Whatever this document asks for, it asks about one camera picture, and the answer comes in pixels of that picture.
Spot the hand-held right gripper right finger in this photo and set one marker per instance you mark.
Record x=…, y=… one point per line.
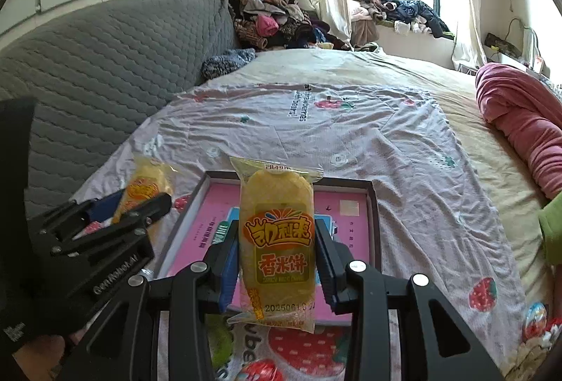
x=328, y=275

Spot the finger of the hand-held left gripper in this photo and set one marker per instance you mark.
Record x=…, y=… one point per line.
x=103, y=205
x=145, y=212

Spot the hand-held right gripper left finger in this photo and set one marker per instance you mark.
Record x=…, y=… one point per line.
x=226, y=275

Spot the yellow rice cracker packet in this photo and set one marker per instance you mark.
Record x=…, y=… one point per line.
x=147, y=183
x=276, y=210

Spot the dark tray with pink liner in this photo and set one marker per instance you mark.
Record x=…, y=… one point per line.
x=347, y=210

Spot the person's left hand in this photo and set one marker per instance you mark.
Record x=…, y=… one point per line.
x=44, y=352

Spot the strawberry printed bed sheet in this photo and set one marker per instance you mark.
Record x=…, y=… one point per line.
x=395, y=144

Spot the grey quilted headboard cover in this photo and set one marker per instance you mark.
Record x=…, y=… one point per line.
x=109, y=56

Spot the dark blue knit cloth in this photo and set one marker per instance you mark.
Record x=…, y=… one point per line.
x=228, y=60

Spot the beige bed sheet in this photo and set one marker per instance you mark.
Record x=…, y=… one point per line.
x=351, y=65

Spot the beige plush toy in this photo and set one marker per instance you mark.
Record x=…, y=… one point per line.
x=535, y=359

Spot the green blanket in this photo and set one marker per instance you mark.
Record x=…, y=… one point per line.
x=553, y=231

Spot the pile of mixed clothes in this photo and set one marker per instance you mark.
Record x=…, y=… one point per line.
x=272, y=21

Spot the brown cloth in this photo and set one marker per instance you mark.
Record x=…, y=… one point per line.
x=364, y=32

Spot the pink quilt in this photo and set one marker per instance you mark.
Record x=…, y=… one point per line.
x=527, y=122

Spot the pile of dark jackets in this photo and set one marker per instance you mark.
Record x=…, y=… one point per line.
x=408, y=10

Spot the white side table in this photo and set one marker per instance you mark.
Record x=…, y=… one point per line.
x=513, y=60

